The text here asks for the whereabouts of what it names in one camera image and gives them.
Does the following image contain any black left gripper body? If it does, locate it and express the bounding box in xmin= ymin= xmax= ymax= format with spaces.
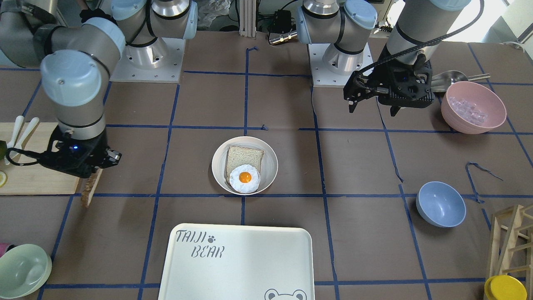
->
xmin=371 ymin=52 xmax=434 ymax=109

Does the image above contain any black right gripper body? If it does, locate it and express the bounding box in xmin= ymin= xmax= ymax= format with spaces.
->
xmin=40 ymin=127 xmax=109 ymax=178

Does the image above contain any bread slice with brown crust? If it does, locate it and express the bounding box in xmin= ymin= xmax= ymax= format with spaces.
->
xmin=80 ymin=168 xmax=103 ymax=208

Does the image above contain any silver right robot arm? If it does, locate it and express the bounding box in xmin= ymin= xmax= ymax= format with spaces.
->
xmin=1 ymin=0 xmax=198 ymax=178

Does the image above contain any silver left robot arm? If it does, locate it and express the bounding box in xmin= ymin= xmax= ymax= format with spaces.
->
xmin=296 ymin=0 xmax=469 ymax=116

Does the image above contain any cream round plate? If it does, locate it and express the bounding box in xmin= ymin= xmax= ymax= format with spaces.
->
xmin=211 ymin=136 xmax=279 ymax=195

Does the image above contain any bread slice on plate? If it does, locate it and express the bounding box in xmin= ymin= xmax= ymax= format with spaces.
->
xmin=225 ymin=145 xmax=264 ymax=182

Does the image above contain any metal scoop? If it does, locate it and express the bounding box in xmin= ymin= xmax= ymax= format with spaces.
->
xmin=431 ymin=70 xmax=491 ymax=93

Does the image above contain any wooden cutting board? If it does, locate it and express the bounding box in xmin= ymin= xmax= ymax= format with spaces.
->
xmin=0 ymin=122 xmax=80 ymax=195

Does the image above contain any white plastic spoon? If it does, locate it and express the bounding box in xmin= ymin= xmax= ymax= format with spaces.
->
xmin=14 ymin=117 xmax=40 ymax=149

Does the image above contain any white plastic fork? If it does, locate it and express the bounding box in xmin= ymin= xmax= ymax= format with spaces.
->
xmin=6 ymin=115 xmax=25 ymax=149

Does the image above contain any pink bowl with ice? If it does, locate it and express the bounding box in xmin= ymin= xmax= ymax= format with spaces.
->
xmin=441 ymin=81 xmax=508 ymax=134

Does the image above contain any green avocado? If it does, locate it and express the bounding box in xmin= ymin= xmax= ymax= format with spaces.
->
xmin=0 ymin=140 xmax=7 ymax=160

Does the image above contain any lemon slice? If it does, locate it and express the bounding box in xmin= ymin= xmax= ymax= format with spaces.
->
xmin=0 ymin=171 xmax=8 ymax=188

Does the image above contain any blue bowl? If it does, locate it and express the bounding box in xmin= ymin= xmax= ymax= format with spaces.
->
xmin=416 ymin=182 xmax=466 ymax=228

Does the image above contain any pink cup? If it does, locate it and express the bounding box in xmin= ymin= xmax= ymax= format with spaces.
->
xmin=0 ymin=243 xmax=16 ymax=257

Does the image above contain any light green bowl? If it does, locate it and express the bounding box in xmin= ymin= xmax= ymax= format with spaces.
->
xmin=0 ymin=244 xmax=52 ymax=299

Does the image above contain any fried egg toy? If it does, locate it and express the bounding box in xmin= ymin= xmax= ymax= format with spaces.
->
xmin=229 ymin=165 xmax=261 ymax=194

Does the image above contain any cream bear tray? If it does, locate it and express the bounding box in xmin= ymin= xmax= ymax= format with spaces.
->
xmin=158 ymin=223 xmax=315 ymax=300

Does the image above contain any wooden dish rack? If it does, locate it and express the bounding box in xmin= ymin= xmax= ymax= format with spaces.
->
xmin=486 ymin=205 xmax=532 ymax=300

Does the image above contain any yellow cup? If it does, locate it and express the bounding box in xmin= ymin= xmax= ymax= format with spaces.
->
xmin=484 ymin=275 xmax=528 ymax=300

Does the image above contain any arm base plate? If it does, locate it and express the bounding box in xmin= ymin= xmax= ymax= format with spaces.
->
xmin=308 ymin=44 xmax=373 ymax=88
xmin=110 ymin=38 xmax=186 ymax=83

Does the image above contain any aluminium frame post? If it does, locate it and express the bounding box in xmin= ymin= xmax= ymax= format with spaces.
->
xmin=239 ymin=0 xmax=257 ymax=39

